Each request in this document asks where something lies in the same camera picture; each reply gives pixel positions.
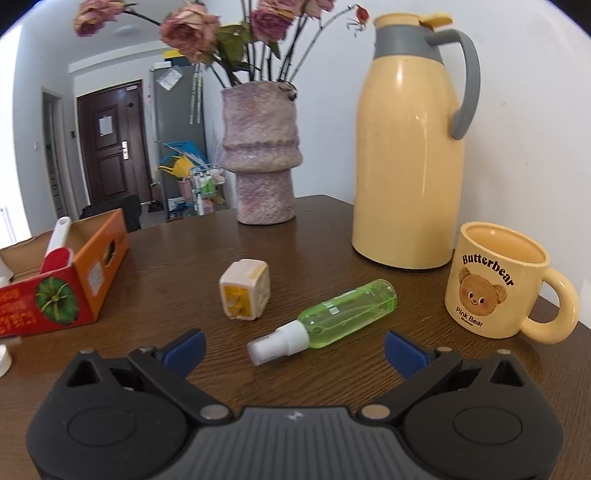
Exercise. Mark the yellow black box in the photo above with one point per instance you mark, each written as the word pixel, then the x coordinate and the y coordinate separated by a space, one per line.
pixel 171 54

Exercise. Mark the blue plastic rack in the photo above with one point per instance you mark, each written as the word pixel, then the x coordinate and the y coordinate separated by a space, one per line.
pixel 184 145

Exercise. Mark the yellow watering can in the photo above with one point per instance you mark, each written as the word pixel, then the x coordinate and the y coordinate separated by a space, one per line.
pixel 178 166

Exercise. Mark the green spray bottle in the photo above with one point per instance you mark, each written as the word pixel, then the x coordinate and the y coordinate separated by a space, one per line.
pixel 346 309

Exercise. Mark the small white yellow cube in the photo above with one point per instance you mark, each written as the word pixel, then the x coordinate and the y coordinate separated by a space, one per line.
pixel 244 288

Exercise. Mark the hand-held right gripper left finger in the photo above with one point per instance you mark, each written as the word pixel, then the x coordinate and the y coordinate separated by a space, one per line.
pixel 187 353

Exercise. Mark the red white lint brush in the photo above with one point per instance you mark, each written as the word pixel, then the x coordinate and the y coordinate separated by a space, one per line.
pixel 57 235

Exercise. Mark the white paper notice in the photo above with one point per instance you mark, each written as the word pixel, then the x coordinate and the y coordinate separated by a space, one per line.
pixel 104 125

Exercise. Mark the yellow bear mug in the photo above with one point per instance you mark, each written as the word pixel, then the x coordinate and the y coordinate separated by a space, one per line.
pixel 489 286

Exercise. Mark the dark brown entrance door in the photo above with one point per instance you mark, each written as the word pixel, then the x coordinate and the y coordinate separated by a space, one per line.
pixel 113 161

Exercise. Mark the white bottle cap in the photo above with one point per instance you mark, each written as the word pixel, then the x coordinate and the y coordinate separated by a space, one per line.
pixel 3 360

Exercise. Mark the pink ceramic vase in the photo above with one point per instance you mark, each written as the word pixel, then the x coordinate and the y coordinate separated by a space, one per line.
pixel 261 152

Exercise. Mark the pink bucket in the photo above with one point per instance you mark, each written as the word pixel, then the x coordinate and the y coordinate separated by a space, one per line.
pixel 184 188

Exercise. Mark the red cardboard box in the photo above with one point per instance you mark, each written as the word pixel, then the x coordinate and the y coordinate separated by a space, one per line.
pixel 92 267

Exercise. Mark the metal rolling cart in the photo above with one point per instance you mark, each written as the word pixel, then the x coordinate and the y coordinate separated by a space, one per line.
pixel 207 184

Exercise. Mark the black floor bag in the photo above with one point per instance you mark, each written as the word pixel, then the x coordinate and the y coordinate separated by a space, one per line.
pixel 129 212

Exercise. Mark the bunch of dried pink roses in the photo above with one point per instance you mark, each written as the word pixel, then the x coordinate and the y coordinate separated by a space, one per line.
pixel 191 27

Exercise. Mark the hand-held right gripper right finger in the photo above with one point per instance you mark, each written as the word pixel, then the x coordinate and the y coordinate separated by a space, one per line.
pixel 404 353

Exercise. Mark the grey refrigerator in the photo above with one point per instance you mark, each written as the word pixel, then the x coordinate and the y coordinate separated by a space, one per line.
pixel 178 120

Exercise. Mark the side doorway frame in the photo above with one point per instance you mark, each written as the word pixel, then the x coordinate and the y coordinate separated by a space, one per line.
pixel 57 152

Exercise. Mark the clear plastic pouch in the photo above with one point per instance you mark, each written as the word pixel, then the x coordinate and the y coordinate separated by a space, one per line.
pixel 169 79

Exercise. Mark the yellow thermos jug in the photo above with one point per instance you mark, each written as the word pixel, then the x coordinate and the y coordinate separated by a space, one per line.
pixel 406 161

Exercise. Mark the round ceiling lamp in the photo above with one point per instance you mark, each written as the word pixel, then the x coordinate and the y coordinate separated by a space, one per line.
pixel 127 30

